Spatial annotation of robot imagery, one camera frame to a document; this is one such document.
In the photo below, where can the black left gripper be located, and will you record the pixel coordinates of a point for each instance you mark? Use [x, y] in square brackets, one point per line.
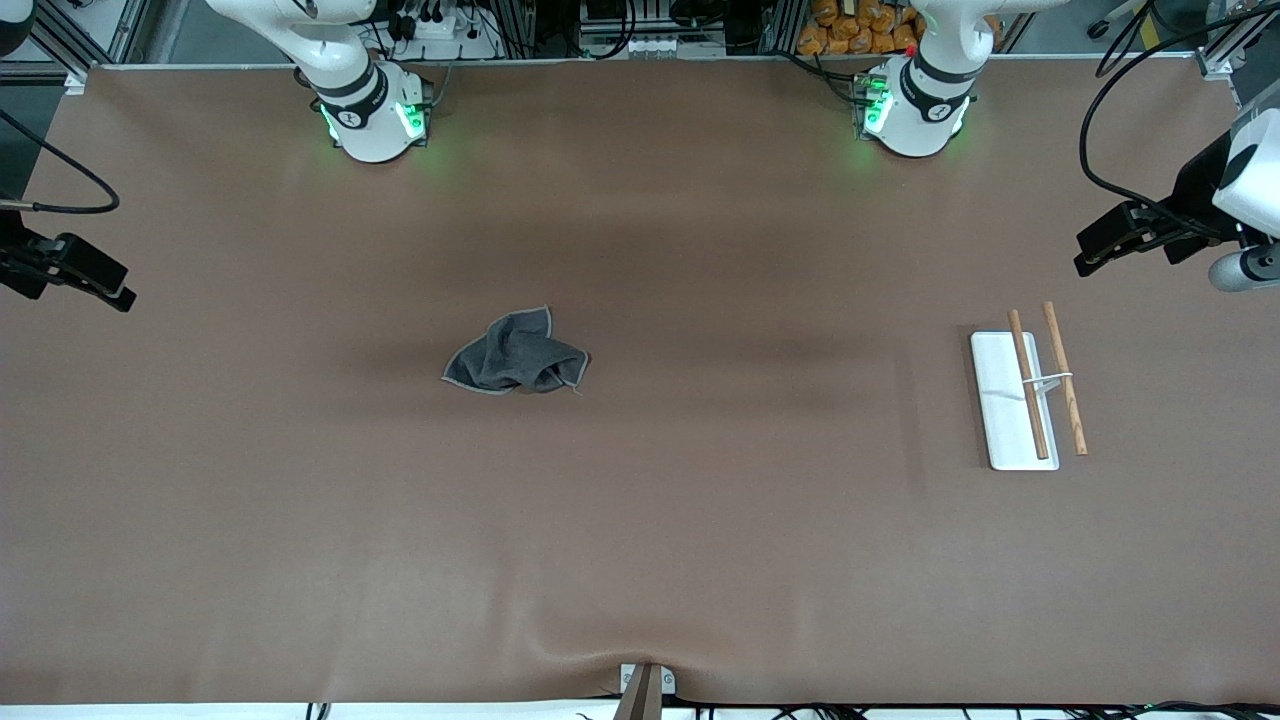
[1194, 193]

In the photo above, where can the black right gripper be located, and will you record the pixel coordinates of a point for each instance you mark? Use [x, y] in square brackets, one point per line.
[22, 262]

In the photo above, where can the grey microfibre towel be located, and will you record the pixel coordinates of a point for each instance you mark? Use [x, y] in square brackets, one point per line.
[515, 355]

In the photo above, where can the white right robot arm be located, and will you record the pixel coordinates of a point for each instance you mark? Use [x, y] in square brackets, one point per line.
[370, 120]

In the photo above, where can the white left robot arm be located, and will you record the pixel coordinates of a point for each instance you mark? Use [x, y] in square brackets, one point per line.
[920, 120]

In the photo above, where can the orange snack bags pile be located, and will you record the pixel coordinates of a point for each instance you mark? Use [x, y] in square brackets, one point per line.
[860, 25]

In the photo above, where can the black electronics box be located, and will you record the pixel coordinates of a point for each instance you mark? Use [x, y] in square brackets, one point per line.
[700, 15]

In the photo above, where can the white connector strip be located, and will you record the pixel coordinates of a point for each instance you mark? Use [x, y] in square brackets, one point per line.
[665, 46]

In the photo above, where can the brown table mat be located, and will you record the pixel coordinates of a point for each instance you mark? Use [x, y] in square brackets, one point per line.
[640, 550]

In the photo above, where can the aluminium frame profile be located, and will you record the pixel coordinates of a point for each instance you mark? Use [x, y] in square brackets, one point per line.
[75, 45]
[1225, 50]

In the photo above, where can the metal table clamp bracket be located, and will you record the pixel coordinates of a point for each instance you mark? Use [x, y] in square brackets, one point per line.
[645, 690]

